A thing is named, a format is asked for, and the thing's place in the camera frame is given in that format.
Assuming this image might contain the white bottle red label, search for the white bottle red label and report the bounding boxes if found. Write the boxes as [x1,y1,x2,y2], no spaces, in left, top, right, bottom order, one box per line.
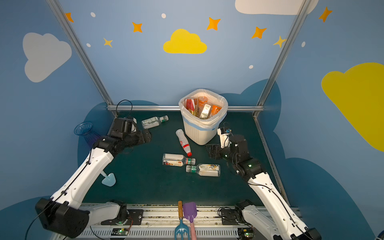
[176,129,193,157]

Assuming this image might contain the blue toy garden fork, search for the blue toy garden fork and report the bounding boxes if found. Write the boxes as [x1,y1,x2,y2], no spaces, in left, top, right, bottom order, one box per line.
[175,201,191,240]

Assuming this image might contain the purple plastic vase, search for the purple plastic vase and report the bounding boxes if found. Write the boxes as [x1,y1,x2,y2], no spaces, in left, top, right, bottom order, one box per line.
[74,122,101,148]

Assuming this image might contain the green circuit board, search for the green circuit board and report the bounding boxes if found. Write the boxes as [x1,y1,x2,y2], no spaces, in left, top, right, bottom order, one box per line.
[238,228,254,240]
[111,228,130,237]

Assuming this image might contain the orange label juice bottle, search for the orange label juice bottle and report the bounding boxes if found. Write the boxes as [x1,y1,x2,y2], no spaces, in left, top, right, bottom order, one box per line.
[198,96,209,112]

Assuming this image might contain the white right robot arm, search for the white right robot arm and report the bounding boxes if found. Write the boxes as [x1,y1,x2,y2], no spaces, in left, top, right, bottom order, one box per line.
[209,133,322,240]

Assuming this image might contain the clear bottle green white label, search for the clear bottle green white label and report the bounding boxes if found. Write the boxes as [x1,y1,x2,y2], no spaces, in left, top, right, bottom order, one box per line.
[141,115,169,129]

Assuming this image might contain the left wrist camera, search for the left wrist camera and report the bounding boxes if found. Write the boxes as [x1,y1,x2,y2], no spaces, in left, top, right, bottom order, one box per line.
[109,117,137,140]

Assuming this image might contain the orange white tea bottle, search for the orange white tea bottle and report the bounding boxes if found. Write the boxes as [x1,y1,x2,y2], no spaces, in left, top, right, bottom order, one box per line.
[210,105,222,118]

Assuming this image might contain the aluminium frame back rail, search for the aluminium frame back rail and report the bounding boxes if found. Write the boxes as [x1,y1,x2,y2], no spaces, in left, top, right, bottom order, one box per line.
[107,105,264,112]

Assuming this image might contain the white bin liner bag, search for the white bin liner bag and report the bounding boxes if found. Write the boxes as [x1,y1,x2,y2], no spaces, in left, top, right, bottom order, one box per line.
[179,89,229,131]

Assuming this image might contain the aluminium frame right post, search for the aluminium frame right post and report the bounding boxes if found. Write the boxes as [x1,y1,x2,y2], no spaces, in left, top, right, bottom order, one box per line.
[253,0,313,120]

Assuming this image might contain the left green circuit board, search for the left green circuit board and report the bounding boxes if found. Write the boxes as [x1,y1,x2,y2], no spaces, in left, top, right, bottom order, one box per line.
[111,228,130,237]

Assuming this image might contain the aluminium frame left post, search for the aluminium frame left post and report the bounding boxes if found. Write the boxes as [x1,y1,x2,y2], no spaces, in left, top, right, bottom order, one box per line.
[46,0,114,107]

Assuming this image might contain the purple toy shovel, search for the purple toy shovel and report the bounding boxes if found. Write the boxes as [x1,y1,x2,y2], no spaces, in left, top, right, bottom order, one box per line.
[183,202,197,240]

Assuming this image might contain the aluminium frame post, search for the aluminium frame post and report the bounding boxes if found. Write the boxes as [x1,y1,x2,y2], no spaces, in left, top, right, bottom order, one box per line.
[46,0,114,107]
[253,0,313,120]

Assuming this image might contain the light blue toy trowel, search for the light blue toy trowel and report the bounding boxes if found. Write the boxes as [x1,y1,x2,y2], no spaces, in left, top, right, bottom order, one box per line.
[101,171,117,187]

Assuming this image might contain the right green circuit board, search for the right green circuit board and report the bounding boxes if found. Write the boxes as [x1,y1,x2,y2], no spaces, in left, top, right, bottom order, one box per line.
[238,228,254,240]

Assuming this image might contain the clear bottle white orange label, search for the clear bottle white orange label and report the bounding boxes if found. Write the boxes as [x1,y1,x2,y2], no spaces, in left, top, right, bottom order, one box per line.
[162,154,196,167]

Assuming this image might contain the white ribbed trash bin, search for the white ribbed trash bin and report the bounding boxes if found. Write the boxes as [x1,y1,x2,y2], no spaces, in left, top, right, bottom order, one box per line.
[183,98,219,145]

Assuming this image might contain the gold red label tea bottle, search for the gold red label tea bottle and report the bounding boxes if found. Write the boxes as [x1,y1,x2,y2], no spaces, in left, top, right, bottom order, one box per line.
[185,98,197,116]

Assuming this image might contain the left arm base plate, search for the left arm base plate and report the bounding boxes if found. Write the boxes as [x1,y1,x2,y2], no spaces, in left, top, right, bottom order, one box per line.
[101,209,144,226]

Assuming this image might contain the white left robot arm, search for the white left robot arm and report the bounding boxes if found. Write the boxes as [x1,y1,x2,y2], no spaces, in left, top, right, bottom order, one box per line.
[35,130,152,239]

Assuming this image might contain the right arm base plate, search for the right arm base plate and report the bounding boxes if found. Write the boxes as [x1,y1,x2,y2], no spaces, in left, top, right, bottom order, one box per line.
[218,207,244,226]

